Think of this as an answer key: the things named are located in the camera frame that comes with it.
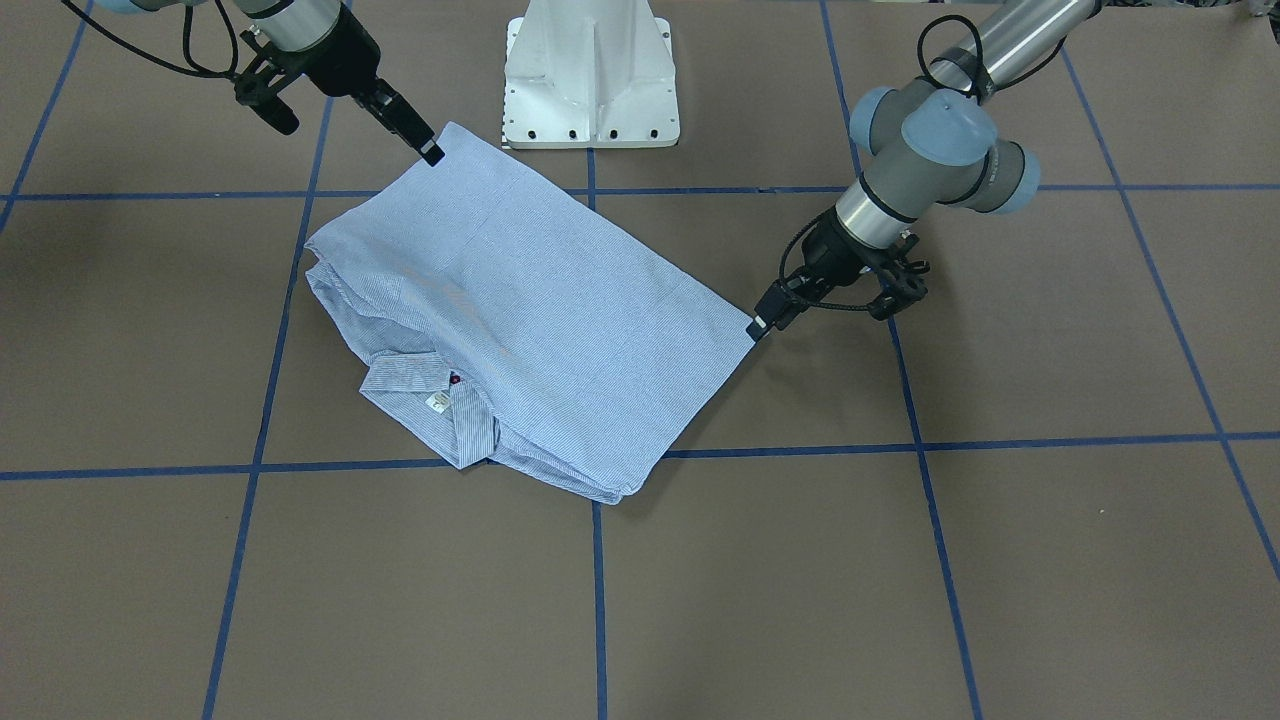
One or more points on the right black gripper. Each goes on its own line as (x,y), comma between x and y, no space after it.
(333,59)

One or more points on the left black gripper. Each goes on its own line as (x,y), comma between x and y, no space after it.
(835,253)

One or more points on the light blue striped shirt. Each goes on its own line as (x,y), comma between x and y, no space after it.
(500,319)

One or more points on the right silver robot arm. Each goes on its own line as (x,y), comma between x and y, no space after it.
(247,72)

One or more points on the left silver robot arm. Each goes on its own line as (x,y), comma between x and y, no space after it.
(931,143)

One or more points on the brown paper table cover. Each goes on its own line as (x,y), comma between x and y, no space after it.
(1047,492)

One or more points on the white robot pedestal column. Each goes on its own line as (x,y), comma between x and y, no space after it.
(590,75)

